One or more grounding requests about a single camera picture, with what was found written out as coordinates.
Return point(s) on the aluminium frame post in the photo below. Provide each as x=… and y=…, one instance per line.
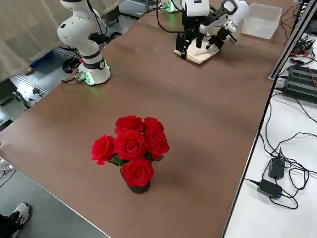
x=289, y=47

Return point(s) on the black power adapter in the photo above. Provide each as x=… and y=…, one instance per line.
x=276, y=169
x=270, y=188

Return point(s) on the blue crate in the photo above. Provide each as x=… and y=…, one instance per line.
x=42, y=58

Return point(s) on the white desk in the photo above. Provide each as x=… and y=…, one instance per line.
x=260, y=223

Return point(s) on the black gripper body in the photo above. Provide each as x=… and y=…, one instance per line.
x=222, y=32
x=191, y=24

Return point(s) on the black finned electronics box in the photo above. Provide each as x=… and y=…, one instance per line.
x=303, y=73
x=299, y=90

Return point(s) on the red rose bouquet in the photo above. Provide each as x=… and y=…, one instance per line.
x=130, y=145

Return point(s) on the person's foot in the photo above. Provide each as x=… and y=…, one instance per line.
x=21, y=215

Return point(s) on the black vase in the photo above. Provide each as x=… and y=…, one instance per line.
x=138, y=189

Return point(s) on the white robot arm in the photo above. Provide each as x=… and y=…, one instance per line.
x=239, y=11
x=74, y=32

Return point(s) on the cream tablecloth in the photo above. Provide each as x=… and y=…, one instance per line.
x=198, y=55

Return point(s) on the clear plastic box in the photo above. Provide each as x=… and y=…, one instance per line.
x=260, y=24

